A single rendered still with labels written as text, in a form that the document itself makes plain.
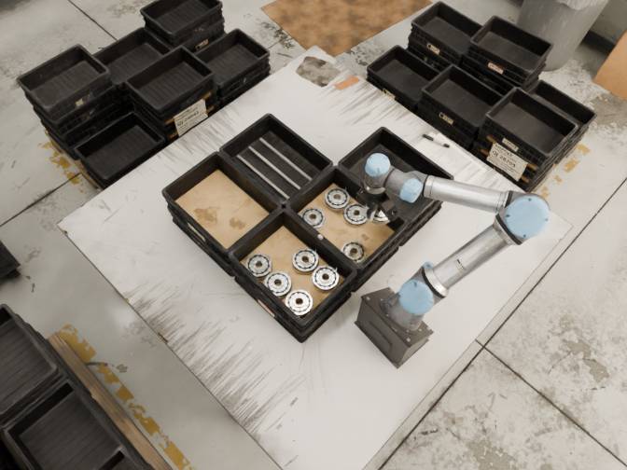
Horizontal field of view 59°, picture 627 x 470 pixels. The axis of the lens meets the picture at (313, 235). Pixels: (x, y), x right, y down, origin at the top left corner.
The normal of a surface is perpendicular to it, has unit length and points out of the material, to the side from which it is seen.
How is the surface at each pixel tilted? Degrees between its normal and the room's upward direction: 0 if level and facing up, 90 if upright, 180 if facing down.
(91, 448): 0
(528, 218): 40
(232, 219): 0
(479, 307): 0
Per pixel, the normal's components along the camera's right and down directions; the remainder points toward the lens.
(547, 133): 0.03, -0.50
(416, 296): -0.49, 0.24
